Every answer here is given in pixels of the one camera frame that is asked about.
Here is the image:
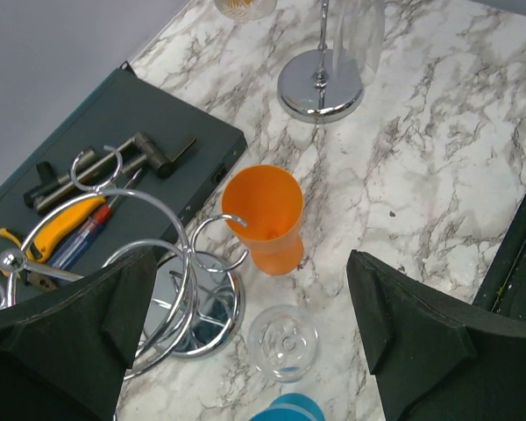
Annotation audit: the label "tall chrome glass rack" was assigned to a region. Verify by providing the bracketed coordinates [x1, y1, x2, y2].
[277, 1, 365, 124]

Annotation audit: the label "black mounting base rail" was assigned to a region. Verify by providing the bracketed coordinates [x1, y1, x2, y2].
[473, 193, 526, 322]

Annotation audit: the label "clear stemmed glass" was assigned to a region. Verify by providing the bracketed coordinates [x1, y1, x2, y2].
[245, 304, 320, 383]

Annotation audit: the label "orange handled pliers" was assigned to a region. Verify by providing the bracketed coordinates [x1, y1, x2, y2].
[0, 227, 58, 292]

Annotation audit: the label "dark metal T tool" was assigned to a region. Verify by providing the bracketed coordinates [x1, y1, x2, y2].
[23, 146, 99, 209]

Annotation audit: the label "blue plastic goblet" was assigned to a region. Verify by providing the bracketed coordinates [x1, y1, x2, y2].
[250, 393, 325, 421]

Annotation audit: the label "orange plastic goblet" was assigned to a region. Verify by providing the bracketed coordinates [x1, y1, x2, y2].
[221, 164, 304, 275]

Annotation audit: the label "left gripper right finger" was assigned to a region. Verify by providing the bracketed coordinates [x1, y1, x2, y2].
[346, 250, 526, 420]

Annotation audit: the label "red blue screwdriver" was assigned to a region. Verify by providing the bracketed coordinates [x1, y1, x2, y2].
[46, 168, 146, 271]

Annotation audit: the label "dark grey tray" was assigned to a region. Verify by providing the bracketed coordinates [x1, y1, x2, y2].
[0, 61, 249, 315]

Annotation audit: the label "clear wine glass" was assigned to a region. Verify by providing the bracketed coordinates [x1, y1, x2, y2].
[332, 0, 386, 87]

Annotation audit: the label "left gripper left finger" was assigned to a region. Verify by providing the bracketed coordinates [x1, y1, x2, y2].
[0, 250, 157, 420]

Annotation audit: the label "small chrome ring rack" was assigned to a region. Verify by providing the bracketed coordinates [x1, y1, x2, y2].
[0, 147, 247, 379]

